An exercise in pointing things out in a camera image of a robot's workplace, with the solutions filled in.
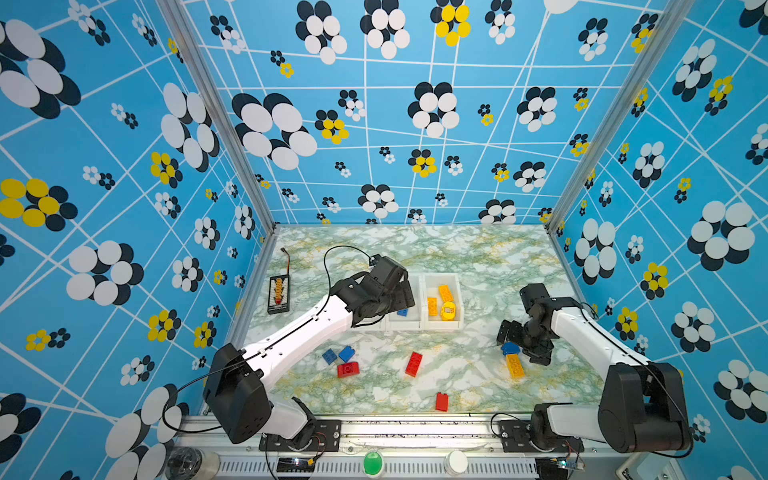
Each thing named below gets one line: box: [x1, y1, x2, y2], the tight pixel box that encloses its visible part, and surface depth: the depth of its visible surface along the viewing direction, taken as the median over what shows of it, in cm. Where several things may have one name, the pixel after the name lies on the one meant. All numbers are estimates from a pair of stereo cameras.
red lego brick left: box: [337, 362, 360, 378], surface depth 86 cm
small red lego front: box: [436, 392, 449, 412], surface depth 80 cm
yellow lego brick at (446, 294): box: [438, 284, 455, 303], surface depth 100 cm
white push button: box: [444, 450, 469, 477], surface depth 65 cm
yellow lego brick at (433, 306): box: [427, 297, 439, 316], surface depth 97 cm
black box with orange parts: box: [267, 274, 290, 315], surface depth 101 cm
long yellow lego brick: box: [506, 354, 525, 378], surface depth 85 cm
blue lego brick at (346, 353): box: [338, 345, 355, 363], surface depth 90 cm
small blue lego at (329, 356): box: [322, 348, 338, 365], surface depth 87 cm
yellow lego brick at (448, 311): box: [441, 301, 456, 322], surface depth 95 cm
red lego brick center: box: [405, 351, 423, 378], surface depth 86 cm
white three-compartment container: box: [352, 273, 464, 331], surface depth 95 cm
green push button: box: [362, 450, 385, 478], surface depth 63 cm
